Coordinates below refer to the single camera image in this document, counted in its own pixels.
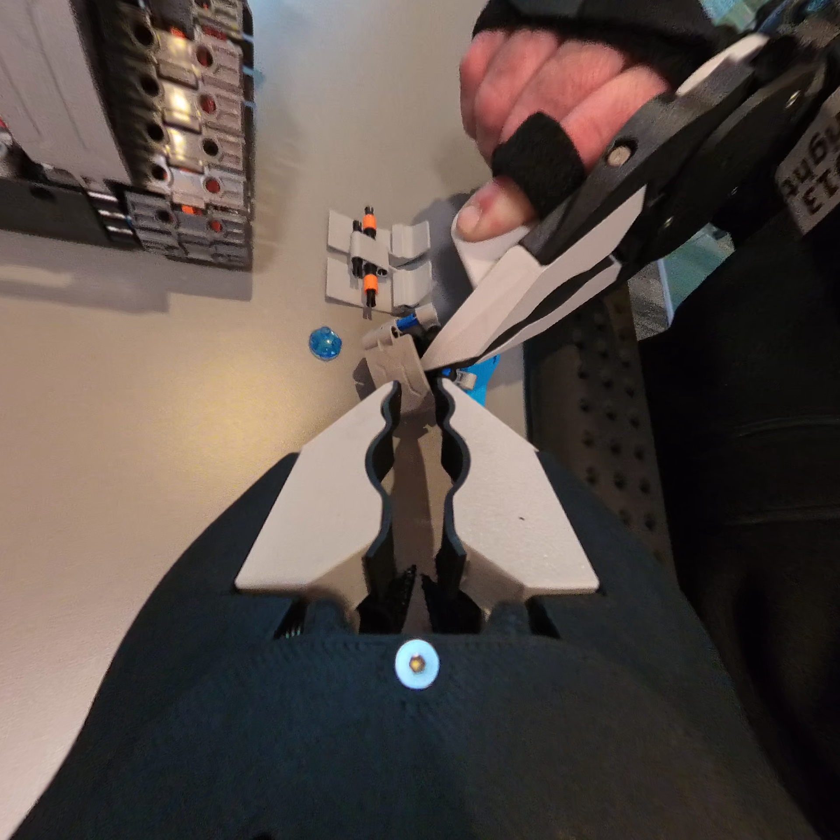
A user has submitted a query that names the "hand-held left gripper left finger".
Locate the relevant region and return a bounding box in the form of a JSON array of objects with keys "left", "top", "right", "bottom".
[{"left": 237, "top": 388, "right": 397, "bottom": 605}]

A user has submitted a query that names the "grey orange tracked toy robot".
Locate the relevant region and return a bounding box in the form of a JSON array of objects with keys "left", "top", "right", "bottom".
[{"left": 0, "top": 0, "right": 257, "bottom": 273}]

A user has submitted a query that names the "grey toy wheel frame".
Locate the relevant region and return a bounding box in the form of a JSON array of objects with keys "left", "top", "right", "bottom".
[{"left": 357, "top": 309, "right": 445, "bottom": 401}]

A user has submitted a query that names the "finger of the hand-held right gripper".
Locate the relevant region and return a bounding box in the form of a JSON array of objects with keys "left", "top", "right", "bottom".
[
  {"left": 453, "top": 254, "right": 624, "bottom": 366},
  {"left": 423, "top": 184, "right": 653, "bottom": 368}
]

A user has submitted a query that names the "black perforated mat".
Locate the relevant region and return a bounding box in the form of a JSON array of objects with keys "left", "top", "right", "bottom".
[{"left": 525, "top": 283, "right": 683, "bottom": 578}]

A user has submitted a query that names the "person's right hand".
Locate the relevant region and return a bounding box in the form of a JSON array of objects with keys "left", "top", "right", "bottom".
[{"left": 453, "top": 27, "right": 677, "bottom": 244}]

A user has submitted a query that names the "person's right forearm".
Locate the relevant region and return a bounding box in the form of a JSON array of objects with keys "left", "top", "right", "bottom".
[{"left": 473, "top": 0, "right": 749, "bottom": 80}]

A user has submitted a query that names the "blue toy wrench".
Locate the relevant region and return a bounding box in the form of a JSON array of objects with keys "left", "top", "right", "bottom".
[{"left": 453, "top": 357, "right": 500, "bottom": 405}]

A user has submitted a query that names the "small grey orange toy part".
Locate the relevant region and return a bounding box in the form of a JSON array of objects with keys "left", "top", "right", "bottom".
[{"left": 325, "top": 204, "right": 434, "bottom": 312}]

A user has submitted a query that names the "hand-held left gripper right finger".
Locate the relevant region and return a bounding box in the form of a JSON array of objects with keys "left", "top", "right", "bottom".
[{"left": 434, "top": 381, "right": 601, "bottom": 611}]

